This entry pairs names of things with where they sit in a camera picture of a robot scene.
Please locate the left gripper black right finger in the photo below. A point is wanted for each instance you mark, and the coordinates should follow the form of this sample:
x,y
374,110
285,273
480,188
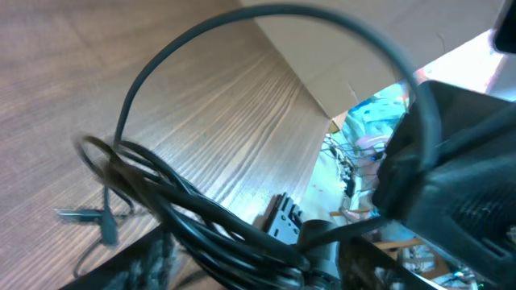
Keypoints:
x,y
465,203

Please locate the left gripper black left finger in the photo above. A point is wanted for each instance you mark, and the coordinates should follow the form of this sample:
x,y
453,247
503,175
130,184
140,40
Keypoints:
x,y
145,264

